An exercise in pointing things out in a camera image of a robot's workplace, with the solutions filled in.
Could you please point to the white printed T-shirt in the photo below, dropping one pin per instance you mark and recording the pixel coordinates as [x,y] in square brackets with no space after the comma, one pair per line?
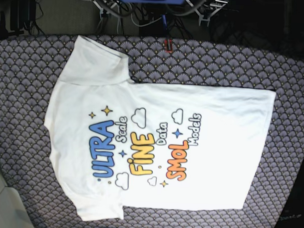
[117,143]

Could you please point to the red table clamp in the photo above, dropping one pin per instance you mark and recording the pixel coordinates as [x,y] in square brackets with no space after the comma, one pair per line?
[168,45]

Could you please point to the patterned grey tablecloth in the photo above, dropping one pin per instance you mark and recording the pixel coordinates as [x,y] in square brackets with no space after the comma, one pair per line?
[30,65]

